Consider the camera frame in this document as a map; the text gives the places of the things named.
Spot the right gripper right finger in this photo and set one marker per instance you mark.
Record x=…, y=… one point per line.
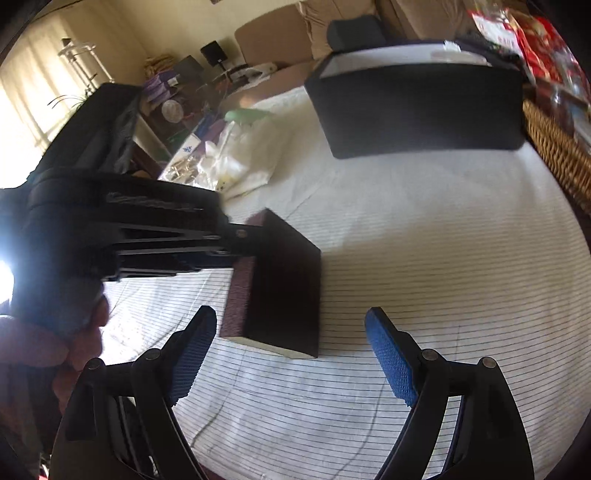
x=489, y=439

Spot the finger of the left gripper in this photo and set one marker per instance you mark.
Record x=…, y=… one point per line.
x=233, y=243

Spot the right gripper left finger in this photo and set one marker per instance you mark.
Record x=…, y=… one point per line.
x=119, y=422

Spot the brown sanding sponge block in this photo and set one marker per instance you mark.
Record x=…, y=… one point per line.
x=275, y=289

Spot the person's left hand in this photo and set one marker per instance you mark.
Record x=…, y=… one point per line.
x=24, y=344

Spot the clear plastic bag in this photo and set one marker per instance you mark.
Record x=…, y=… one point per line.
x=194, y=168

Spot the white glove box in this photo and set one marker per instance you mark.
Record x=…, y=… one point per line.
x=180, y=163

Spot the white plastic gloves pile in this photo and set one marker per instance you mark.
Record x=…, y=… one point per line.
x=243, y=158

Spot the potted plant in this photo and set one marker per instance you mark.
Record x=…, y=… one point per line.
x=71, y=102

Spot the green oval case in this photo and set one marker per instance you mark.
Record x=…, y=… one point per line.
x=245, y=116

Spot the black speaker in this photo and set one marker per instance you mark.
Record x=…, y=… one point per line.
x=214, y=54

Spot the striped white tablecloth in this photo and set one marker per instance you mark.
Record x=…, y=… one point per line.
x=474, y=253

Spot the brown three-seat sofa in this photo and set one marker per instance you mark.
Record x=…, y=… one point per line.
x=295, y=37

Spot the dark blue lumbar cushion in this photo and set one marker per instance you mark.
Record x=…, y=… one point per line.
x=365, y=32

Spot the black storage box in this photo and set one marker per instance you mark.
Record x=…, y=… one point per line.
x=417, y=97

